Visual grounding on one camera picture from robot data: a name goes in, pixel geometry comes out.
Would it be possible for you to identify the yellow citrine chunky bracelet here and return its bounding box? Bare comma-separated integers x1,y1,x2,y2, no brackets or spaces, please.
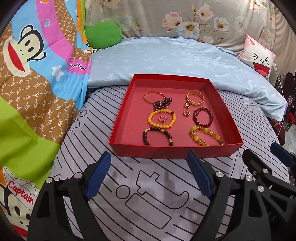
188,124,225,147

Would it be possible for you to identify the dark red bead bracelet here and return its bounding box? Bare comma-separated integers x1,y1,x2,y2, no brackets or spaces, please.
192,106,213,128

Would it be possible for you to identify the small gold amber ring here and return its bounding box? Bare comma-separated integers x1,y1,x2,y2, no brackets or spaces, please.
182,101,191,117

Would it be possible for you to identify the wide gold cuff bangle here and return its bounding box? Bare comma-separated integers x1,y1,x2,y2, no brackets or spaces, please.
186,91,205,106

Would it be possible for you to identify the yellow amber bead bracelet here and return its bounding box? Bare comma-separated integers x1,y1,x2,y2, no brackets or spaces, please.
147,109,177,129

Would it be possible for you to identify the dark brown gold bead bracelet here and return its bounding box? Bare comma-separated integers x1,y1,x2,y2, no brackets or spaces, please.
141,126,175,147

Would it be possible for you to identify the dark garnet bead necklace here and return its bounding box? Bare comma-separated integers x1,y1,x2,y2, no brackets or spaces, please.
152,96,174,111

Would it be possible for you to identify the thin gold bangle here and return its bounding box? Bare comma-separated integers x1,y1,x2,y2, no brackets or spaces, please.
143,91,165,104

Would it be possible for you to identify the grey striped bed sheet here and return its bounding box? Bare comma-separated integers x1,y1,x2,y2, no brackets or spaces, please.
51,86,289,240

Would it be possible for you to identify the pink cat face cushion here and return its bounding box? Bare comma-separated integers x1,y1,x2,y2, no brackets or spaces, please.
238,34,276,80

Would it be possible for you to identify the red shallow tray box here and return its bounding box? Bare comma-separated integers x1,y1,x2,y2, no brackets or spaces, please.
109,74,243,159

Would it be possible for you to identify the grey floral fabric headboard cover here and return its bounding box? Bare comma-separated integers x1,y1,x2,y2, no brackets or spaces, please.
84,1,295,83

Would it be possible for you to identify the colourful monkey cartoon quilt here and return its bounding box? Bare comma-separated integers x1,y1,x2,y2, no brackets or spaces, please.
1,1,91,240

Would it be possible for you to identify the light blue blanket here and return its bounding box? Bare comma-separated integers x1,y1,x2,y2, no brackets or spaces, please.
88,37,287,121

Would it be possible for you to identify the green plush pillow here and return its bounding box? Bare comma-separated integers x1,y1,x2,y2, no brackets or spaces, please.
85,21,122,49

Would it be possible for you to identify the white charging cable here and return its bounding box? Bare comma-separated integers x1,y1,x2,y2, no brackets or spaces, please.
261,0,286,137

